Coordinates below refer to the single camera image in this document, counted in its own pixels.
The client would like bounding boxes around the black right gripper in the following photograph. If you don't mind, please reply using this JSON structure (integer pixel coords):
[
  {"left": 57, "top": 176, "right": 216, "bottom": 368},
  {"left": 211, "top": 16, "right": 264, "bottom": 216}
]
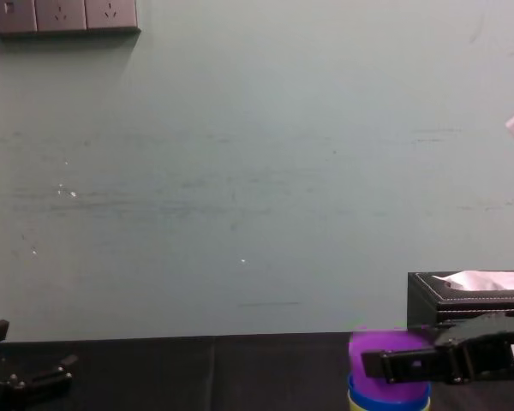
[{"left": 360, "top": 311, "right": 514, "bottom": 385}]

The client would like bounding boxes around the black table cloth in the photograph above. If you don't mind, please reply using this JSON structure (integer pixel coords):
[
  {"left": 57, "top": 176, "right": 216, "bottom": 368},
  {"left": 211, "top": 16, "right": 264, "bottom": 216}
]
[{"left": 0, "top": 332, "right": 514, "bottom": 411}]

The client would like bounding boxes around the blue plastic cup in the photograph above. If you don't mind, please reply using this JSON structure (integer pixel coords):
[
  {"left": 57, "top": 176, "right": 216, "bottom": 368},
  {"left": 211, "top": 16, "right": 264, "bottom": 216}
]
[{"left": 346, "top": 371, "right": 432, "bottom": 407}]

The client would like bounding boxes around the yellow plastic cup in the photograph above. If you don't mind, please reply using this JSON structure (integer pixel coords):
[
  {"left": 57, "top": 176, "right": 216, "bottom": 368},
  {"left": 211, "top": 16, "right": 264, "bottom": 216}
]
[{"left": 346, "top": 388, "right": 432, "bottom": 411}]

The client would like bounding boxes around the black leather tissue box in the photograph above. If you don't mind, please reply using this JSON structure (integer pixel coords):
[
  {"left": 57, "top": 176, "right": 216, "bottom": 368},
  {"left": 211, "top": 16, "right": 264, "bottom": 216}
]
[{"left": 407, "top": 270, "right": 514, "bottom": 333}]

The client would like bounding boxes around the white paper tissue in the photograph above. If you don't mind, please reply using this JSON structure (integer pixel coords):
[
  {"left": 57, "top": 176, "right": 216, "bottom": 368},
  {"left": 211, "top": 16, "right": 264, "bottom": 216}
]
[{"left": 435, "top": 269, "right": 514, "bottom": 293}]

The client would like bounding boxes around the grey wall socket panel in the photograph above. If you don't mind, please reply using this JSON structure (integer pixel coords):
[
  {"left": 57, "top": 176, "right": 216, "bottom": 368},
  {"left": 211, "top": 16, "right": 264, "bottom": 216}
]
[{"left": 0, "top": 0, "right": 142, "bottom": 38}]

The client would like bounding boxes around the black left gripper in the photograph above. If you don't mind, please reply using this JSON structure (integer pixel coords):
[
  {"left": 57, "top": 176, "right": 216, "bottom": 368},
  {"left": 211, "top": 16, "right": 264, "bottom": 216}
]
[{"left": 0, "top": 319, "right": 79, "bottom": 411}]

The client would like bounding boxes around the purple plastic cup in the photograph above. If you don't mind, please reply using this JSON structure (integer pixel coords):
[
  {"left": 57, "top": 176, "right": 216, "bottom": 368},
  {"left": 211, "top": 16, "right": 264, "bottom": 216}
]
[{"left": 349, "top": 327, "right": 432, "bottom": 402}]

